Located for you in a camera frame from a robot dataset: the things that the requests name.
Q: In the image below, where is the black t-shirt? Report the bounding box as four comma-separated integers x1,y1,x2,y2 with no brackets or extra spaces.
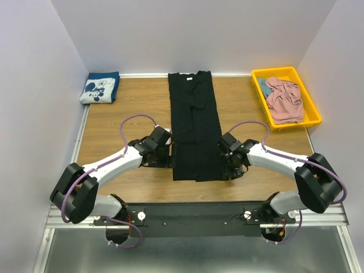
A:
168,71,224,182

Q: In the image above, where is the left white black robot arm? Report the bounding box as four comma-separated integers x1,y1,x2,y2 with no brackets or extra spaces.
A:
50,134,171,225

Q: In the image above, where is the yellow plastic bin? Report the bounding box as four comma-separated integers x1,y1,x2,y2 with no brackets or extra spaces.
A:
251,67,322,130

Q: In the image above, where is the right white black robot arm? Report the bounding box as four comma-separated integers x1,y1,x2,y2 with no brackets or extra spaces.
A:
217,133,347,223

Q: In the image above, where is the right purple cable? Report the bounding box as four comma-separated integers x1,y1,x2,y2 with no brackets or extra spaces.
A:
227,121,348,246

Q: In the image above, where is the pink t-shirt in bin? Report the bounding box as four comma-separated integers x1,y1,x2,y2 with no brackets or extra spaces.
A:
266,77,304,125

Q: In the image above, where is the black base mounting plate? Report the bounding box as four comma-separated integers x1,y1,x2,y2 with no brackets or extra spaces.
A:
93,201,296,239

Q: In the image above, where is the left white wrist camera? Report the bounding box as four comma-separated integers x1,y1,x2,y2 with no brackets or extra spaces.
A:
149,126,172,146

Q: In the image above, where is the aluminium frame rail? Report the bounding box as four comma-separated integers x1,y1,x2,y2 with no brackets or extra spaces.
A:
45,204,349,229

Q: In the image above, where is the light blue garment in bin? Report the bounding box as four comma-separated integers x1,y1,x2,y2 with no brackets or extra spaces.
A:
257,77,272,99

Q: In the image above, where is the folded blue cartoon t-shirt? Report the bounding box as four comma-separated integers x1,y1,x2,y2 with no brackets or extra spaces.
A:
79,72,120,105

